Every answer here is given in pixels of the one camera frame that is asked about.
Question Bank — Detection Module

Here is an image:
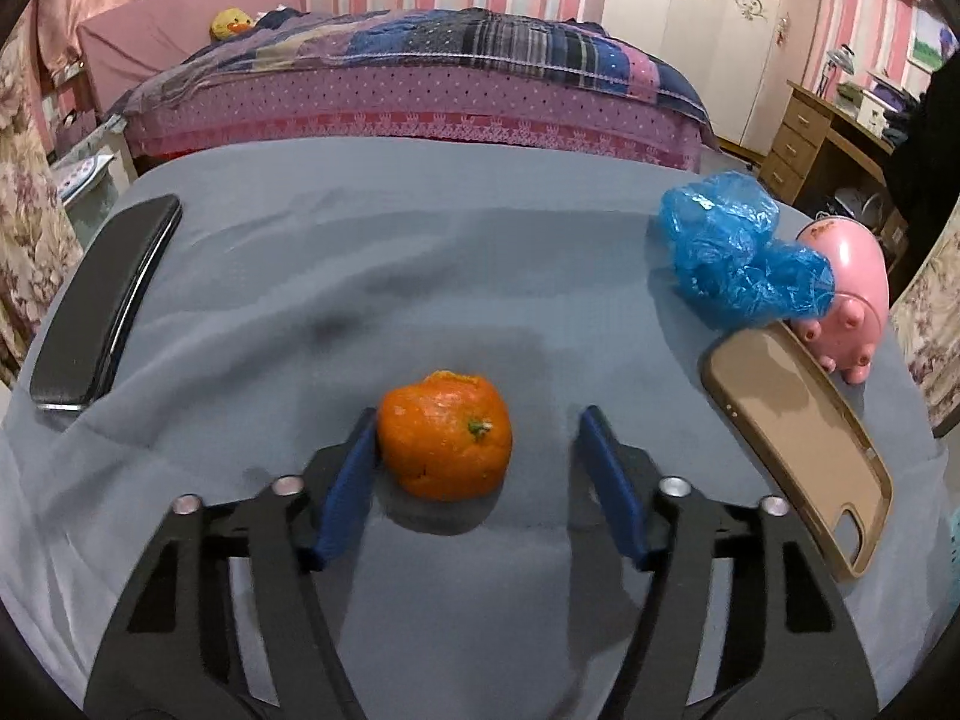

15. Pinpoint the dark cloth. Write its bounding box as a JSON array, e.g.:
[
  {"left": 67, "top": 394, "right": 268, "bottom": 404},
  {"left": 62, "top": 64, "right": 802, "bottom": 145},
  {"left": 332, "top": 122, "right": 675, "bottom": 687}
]
[{"left": 881, "top": 7, "right": 960, "bottom": 230}]

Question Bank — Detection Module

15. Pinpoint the tan phone case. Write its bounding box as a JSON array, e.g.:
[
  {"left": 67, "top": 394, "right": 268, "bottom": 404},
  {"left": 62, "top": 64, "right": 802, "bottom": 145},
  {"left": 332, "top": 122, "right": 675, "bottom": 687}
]
[{"left": 701, "top": 321, "right": 895, "bottom": 581}]

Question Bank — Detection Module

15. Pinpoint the black smartphone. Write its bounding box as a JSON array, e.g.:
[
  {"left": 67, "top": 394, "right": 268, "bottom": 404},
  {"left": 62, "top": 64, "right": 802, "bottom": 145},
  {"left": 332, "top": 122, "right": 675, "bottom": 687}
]
[{"left": 30, "top": 193, "right": 183, "bottom": 412}]

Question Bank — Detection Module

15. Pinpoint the small fan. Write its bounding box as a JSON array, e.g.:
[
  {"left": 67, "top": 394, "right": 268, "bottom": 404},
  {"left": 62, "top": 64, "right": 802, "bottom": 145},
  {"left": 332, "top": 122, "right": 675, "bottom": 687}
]
[{"left": 832, "top": 187, "right": 886, "bottom": 230}]

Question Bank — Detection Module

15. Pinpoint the framed wall picture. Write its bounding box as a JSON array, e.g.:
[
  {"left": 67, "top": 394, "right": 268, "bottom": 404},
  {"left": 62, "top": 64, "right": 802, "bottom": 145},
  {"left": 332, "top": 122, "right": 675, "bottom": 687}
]
[{"left": 910, "top": 11, "right": 960, "bottom": 74}]

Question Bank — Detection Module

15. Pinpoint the wooden desk with drawers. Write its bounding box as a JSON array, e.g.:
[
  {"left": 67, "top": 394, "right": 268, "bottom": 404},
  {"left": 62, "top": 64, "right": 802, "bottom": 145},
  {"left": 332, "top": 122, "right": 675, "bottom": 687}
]
[{"left": 757, "top": 79, "right": 899, "bottom": 205}]

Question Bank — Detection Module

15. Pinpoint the white ornate wardrobe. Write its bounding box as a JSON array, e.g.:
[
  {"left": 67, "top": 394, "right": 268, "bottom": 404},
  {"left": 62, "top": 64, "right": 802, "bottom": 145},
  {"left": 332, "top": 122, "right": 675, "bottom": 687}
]
[{"left": 600, "top": 0, "right": 826, "bottom": 155}]

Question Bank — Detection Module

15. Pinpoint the bedside table with papers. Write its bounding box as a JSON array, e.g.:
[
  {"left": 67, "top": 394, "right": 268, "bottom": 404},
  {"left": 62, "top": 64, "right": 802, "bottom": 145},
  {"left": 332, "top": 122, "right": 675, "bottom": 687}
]
[{"left": 52, "top": 112, "right": 137, "bottom": 205}]

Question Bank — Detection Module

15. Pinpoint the desk lamp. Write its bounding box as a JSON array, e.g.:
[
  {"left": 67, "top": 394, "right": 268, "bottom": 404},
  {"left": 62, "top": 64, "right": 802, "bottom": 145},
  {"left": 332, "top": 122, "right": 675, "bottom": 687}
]
[{"left": 817, "top": 43, "right": 860, "bottom": 95}]

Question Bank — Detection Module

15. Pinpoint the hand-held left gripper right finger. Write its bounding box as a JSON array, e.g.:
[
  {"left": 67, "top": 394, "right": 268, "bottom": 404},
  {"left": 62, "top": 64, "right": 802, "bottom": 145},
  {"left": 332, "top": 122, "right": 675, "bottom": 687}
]
[{"left": 577, "top": 405, "right": 880, "bottom": 720}]

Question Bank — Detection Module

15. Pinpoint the yellow duck plush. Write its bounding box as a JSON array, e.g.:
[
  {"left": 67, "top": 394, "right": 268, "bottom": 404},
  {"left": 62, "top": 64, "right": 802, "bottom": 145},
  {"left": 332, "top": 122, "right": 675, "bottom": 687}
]
[{"left": 210, "top": 7, "right": 256, "bottom": 43}]

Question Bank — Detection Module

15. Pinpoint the purple dotted bed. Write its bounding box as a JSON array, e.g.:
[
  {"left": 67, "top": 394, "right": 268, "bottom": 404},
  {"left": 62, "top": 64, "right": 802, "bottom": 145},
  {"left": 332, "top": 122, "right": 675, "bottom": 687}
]
[{"left": 120, "top": 60, "right": 710, "bottom": 173}]

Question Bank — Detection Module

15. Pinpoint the pink pig mug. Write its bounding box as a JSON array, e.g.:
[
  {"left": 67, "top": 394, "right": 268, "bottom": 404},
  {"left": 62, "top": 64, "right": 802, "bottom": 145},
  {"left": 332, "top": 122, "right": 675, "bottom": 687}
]
[{"left": 784, "top": 214, "right": 891, "bottom": 385}]

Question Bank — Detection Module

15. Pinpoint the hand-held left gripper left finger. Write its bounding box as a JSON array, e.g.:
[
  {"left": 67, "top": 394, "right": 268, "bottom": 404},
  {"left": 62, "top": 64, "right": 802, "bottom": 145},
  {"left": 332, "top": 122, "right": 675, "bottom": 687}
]
[{"left": 84, "top": 406, "right": 380, "bottom": 720}]

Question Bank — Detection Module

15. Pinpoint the plaid patchwork quilt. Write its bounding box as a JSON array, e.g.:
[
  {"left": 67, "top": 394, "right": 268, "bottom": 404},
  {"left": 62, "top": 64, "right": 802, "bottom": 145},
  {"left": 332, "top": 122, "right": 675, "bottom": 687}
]
[{"left": 124, "top": 7, "right": 710, "bottom": 121}]

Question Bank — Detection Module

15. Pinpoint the blue crumpled plastic bag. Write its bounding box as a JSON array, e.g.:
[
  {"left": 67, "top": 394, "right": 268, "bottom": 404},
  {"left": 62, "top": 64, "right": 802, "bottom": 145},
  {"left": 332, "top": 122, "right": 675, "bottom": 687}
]
[{"left": 658, "top": 171, "right": 837, "bottom": 331}]

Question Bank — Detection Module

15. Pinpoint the orange tangerine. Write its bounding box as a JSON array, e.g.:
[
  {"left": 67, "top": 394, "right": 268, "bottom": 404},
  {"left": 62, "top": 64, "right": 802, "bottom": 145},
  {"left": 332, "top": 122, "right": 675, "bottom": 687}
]
[{"left": 375, "top": 370, "right": 515, "bottom": 502}]

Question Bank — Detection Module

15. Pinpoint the grey tablecloth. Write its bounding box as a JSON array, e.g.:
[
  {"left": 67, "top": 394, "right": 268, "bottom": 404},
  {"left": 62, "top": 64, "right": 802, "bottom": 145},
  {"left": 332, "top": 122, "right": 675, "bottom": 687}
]
[{"left": 0, "top": 139, "right": 960, "bottom": 720}]

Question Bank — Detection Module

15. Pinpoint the white printer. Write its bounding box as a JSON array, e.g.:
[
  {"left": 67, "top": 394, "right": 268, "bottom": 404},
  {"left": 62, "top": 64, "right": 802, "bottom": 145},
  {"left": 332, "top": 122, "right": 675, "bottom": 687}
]
[{"left": 836, "top": 82, "right": 902, "bottom": 130}]

